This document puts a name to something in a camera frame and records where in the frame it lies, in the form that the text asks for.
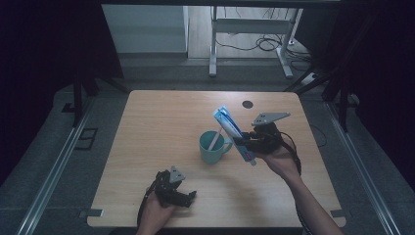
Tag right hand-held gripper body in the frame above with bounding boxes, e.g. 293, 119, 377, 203
251, 112, 292, 155

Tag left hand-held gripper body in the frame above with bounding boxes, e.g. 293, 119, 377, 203
155, 164, 187, 208

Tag white blue toothpaste tube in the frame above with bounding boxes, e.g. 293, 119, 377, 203
212, 104, 257, 167

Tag pink toothbrush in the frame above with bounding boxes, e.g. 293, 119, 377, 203
207, 127, 224, 152

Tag teal mug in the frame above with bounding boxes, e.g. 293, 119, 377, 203
199, 130, 234, 165

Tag person's left hand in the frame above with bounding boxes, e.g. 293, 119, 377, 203
139, 191, 178, 230

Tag person's right hand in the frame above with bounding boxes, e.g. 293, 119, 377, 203
255, 136, 301, 182

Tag black metal stand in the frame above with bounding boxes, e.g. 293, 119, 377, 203
283, 63, 360, 133
71, 62, 130, 129

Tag dark curtain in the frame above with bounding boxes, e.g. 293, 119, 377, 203
295, 0, 415, 184
0, 0, 124, 185

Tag white panel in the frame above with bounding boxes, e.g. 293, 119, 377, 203
101, 4, 190, 55

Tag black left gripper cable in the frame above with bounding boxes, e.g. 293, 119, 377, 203
136, 180, 161, 231

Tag thin black floor cable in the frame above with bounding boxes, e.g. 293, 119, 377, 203
309, 124, 328, 149

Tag black floor cables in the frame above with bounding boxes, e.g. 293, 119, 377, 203
214, 8, 315, 72

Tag metal floor rail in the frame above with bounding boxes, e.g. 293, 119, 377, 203
15, 97, 96, 235
323, 101, 393, 235

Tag white metal desk frame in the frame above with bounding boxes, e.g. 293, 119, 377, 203
208, 5, 305, 79

